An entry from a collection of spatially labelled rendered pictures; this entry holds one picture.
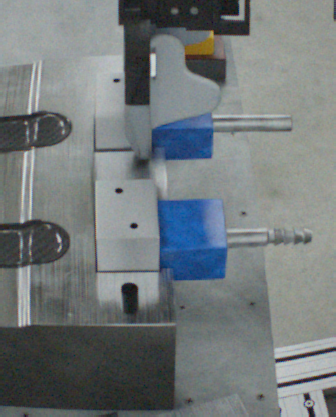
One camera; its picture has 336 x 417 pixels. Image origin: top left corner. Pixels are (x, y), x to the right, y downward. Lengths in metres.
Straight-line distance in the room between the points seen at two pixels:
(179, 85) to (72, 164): 0.09
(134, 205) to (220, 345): 0.13
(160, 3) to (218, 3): 0.04
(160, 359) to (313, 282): 1.25
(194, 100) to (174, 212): 0.07
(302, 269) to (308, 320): 0.11
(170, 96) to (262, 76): 1.60
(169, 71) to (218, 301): 0.17
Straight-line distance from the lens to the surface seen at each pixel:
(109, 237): 0.73
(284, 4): 2.62
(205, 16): 0.77
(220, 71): 1.03
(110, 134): 0.82
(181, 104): 0.79
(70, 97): 0.87
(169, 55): 0.77
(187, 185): 0.94
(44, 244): 0.77
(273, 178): 2.16
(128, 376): 0.76
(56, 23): 1.11
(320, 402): 1.53
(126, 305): 0.72
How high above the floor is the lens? 1.43
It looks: 42 degrees down
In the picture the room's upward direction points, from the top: 1 degrees clockwise
